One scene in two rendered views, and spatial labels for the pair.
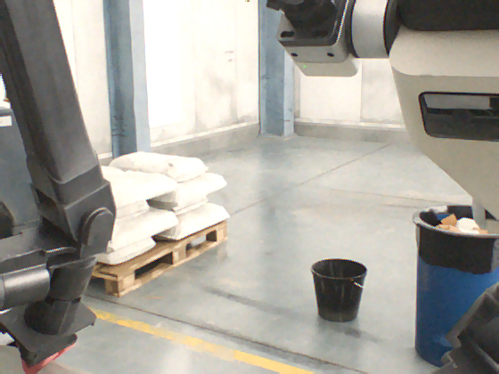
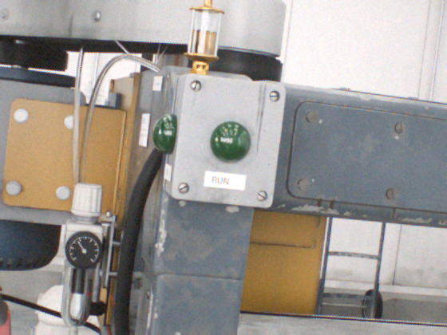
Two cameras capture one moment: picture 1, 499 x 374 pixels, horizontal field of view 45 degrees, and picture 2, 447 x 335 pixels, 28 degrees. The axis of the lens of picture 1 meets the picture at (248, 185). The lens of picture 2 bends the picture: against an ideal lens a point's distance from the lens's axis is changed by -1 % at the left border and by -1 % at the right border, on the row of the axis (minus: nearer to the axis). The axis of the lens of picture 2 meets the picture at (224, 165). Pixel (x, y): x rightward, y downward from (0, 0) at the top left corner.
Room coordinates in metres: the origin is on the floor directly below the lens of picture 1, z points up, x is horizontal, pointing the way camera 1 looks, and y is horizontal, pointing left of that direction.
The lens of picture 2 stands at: (1.39, -0.15, 1.30)
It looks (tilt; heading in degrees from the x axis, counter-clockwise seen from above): 3 degrees down; 136
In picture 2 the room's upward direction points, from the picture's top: 7 degrees clockwise
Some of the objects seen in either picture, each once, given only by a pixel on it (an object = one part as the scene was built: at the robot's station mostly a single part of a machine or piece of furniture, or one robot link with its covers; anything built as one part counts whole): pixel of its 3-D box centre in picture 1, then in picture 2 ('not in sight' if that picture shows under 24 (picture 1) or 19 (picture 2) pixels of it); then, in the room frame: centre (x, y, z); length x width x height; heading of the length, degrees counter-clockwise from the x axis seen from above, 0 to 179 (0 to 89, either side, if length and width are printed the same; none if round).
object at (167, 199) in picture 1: (179, 187); not in sight; (4.15, 0.48, 0.44); 0.68 x 0.44 x 0.15; 148
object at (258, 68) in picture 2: not in sight; (235, 68); (0.78, 0.44, 1.35); 0.09 x 0.09 x 0.03
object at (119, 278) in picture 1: (131, 245); not in sight; (3.99, 0.81, 0.07); 1.20 x 0.82 x 0.14; 150
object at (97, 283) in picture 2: not in sight; (99, 275); (0.63, 0.42, 1.12); 0.02 x 0.02 x 0.08; 58
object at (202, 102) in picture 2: not in sight; (223, 139); (0.91, 0.30, 1.29); 0.08 x 0.05 x 0.09; 58
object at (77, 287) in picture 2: not in sight; (77, 294); (0.66, 0.37, 1.11); 0.03 x 0.03 x 0.06
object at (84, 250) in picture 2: not in sight; (84, 250); (0.68, 0.36, 1.16); 0.04 x 0.02 x 0.04; 58
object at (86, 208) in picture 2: not in sight; (85, 261); (0.67, 0.37, 1.14); 0.05 x 0.04 x 0.16; 148
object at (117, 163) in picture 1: (156, 166); not in sight; (4.28, 0.66, 0.56); 0.67 x 0.43 x 0.15; 58
